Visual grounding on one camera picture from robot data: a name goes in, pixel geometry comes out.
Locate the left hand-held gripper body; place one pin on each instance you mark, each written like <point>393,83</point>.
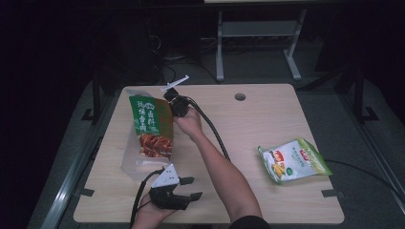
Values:
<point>165,194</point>

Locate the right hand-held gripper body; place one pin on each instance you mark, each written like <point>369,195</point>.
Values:
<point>180,106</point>

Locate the green and red seasoning packet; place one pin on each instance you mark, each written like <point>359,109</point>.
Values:
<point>149,127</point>

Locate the clear plastic container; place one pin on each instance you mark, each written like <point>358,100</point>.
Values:
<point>135,167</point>

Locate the white and light green packet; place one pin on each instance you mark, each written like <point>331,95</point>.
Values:
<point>294,160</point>

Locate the person's right hand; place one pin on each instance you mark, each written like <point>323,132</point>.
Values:
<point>191,122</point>

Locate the person's left hand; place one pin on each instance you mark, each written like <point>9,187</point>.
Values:
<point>149,216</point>

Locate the person's black sleeve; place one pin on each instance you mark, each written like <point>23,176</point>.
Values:
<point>250,223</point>

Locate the black metal stand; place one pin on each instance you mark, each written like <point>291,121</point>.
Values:
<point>359,95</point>
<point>96,98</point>

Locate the black tape piece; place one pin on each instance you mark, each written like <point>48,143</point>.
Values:
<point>331,193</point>
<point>86,192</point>

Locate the aluminium rail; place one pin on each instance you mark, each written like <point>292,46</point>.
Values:
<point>65,187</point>
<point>382,162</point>

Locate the white metal desk frame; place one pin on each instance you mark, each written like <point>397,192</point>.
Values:
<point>254,28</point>

